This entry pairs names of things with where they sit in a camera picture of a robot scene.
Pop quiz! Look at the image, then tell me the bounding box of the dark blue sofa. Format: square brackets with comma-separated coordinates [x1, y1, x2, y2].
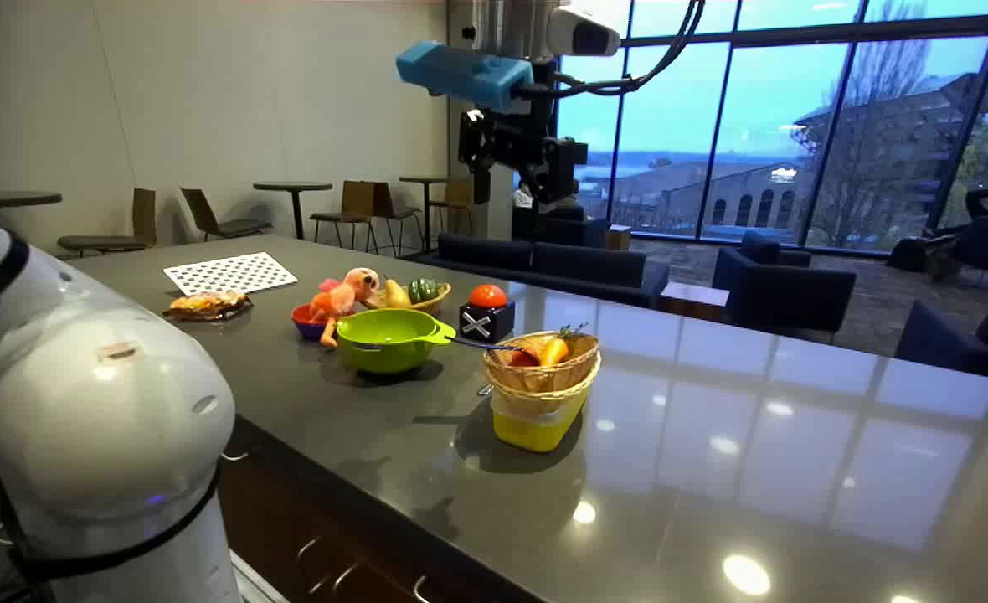
[418, 231, 675, 313]

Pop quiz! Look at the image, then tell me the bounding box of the wooden bar chair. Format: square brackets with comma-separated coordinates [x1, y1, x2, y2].
[310, 179, 381, 251]
[53, 185, 161, 257]
[178, 185, 272, 244]

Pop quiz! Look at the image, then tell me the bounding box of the yellow plastic container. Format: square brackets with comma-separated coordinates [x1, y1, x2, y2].
[478, 353, 608, 454]

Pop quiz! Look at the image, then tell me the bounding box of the large wicker basket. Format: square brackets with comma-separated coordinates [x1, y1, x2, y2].
[478, 327, 602, 396]

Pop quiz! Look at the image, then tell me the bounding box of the round high table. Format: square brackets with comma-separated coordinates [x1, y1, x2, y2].
[0, 190, 68, 228]
[250, 180, 335, 242]
[397, 175, 453, 256]

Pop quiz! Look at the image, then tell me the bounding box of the pink flamingo toy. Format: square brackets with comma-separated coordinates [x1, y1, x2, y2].
[310, 263, 384, 353]

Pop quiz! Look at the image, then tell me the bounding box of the small coffee table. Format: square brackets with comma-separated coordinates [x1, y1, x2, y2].
[658, 279, 735, 327]

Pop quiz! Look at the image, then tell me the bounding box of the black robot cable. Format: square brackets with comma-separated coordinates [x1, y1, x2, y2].
[556, 0, 710, 98]

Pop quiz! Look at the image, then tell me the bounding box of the yellow toy pear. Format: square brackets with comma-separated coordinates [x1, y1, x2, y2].
[374, 279, 416, 313]

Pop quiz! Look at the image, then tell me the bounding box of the checkered calibration board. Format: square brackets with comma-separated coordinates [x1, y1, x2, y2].
[161, 248, 303, 299]

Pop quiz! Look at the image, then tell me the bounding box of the small wicker basket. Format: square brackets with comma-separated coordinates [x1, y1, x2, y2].
[370, 279, 457, 315]

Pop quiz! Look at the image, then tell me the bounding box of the red bowl with blue rim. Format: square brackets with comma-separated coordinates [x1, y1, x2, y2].
[290, 299, 335, 346]

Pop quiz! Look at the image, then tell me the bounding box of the green plastic bowl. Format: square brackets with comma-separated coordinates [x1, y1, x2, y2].
[332, 307, 460, 378]

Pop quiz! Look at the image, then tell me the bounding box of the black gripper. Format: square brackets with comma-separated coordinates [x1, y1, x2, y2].
[457, 105, 593, 210]

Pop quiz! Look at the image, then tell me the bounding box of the dark blue armchair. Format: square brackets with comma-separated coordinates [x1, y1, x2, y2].
[713, 248, 858, 338]
[739, 228, 813, 270]
[891, 296, 988, 387]

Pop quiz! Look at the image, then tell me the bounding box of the orange snack bag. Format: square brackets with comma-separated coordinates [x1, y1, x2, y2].
[164, 289, 256, 324]

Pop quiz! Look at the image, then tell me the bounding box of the toy food in large basket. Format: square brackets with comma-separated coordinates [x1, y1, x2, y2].
[505, 332, 578, 372]

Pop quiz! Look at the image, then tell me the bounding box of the blue wrist camera box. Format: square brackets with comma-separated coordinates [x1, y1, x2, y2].
[392, 40, 536, 112]

